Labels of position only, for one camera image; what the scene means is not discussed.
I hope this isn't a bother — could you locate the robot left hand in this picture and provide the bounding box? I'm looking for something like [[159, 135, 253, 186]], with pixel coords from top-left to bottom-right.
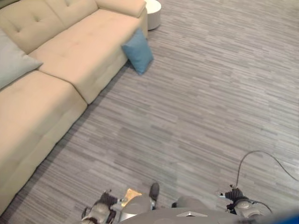
[[100, 189, 128, 210]]

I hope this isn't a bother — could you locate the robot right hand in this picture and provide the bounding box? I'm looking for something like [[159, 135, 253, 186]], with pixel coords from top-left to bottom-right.
[[216, 184, 249, 204]]

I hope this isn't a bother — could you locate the beige fabric sofa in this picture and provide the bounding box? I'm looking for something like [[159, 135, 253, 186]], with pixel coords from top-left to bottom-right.
[[0, 0, 149, 213]]

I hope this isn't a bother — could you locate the robot body with legs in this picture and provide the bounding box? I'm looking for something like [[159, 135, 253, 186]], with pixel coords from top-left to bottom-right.
[[118, 182, 237, 224]]

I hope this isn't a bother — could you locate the blue cushion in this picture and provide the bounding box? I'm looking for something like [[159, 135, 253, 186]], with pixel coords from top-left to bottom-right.
[[121, 28, 154, 76]]

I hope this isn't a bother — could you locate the grey cushion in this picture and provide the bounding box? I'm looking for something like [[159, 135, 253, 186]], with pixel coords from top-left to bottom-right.
[[0, 29, 44, 90]]

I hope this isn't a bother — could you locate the white round side table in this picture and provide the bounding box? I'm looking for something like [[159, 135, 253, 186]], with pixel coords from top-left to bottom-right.
[[144, 0, 162, 31]]

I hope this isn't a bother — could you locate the black cable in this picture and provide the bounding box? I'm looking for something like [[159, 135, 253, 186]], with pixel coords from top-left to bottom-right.
[[235, 150, 299, 187]]

